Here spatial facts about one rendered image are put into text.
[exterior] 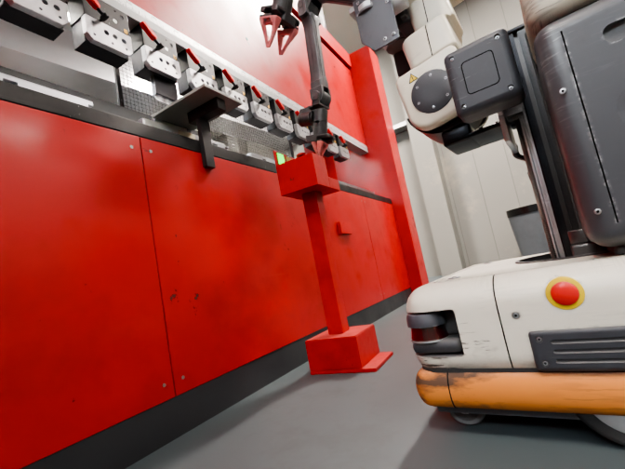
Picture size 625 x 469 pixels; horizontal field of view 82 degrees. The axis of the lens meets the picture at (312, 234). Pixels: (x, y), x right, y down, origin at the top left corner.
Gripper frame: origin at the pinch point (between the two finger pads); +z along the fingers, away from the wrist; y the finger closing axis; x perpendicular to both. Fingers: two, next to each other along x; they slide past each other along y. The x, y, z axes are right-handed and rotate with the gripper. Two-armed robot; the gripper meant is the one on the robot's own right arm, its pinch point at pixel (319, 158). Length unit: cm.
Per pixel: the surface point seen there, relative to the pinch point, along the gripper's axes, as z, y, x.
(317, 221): 25.7, -4.4, 8.7
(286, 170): 6.9, 5.7, 15.5
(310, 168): 6.8, -4.2, 15.5
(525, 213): 2, -90, -353
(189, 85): -28, 47, 25
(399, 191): -7, 12, -178
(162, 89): -22, 47, 38
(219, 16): -71, 56, 0
